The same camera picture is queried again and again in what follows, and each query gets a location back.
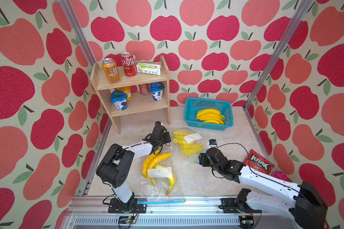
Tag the aluminium corner post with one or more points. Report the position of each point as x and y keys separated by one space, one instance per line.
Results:
x=299 y=13
x=78 y=18

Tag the left aluminium corner post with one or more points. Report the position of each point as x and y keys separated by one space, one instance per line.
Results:
x=78 y=18

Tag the blue yogurt cup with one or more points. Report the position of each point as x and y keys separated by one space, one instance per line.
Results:
x=156 y=90
x=119 y=99

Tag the aluminium front rail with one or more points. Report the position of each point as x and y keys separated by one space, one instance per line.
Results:
x=198 y=212

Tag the red chips bag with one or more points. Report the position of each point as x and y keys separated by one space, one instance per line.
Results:
x=258 y=162

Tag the small red can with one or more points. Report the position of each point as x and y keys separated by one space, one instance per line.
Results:
x=144 y=89

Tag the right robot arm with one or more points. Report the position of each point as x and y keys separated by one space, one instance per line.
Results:
x=301 y=203

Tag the teal plastic basket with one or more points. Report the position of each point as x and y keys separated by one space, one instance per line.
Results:
x=193 y=105

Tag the banana bunch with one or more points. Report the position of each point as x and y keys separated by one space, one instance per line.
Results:
x=211 y=116

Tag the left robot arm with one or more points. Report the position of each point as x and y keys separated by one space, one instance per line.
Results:
x=115 y=166

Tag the zip-top bag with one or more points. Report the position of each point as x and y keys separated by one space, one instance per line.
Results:
x=190 y=158
x=149 y=195

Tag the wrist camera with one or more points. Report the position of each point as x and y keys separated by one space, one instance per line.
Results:
x=159 y=124
x=212 y=143

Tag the blue yogurt cup left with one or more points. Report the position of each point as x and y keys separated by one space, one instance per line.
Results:
x=119 y=99

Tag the yellow yogurt cup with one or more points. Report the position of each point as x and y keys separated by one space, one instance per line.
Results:
x=126 y=90

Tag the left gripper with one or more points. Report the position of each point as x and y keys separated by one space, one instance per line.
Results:
x=166 y=134

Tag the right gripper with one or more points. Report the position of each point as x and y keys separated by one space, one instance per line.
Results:
x=202 y=159

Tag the right aluminium corner post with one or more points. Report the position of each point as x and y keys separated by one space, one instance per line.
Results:
x=299 y=13

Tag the green white box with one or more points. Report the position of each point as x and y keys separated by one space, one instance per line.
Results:
x=148 y=68

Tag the red cola can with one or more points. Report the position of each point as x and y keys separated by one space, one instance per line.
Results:
x=128 y=63

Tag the blue yogurt cup right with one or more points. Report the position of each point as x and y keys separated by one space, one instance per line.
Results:
x=156 y=90

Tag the orange soda can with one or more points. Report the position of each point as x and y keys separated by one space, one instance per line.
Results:
x=111 y=70

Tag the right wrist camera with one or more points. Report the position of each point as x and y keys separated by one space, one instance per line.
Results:
x=212 y=143

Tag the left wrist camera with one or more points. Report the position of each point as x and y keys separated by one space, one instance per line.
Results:
x=159 y=124

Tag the wooden shelf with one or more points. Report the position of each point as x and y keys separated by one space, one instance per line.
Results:
x=139 y=103

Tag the bananas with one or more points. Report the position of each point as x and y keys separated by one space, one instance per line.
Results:
x=189 y=143
x=158 y=170

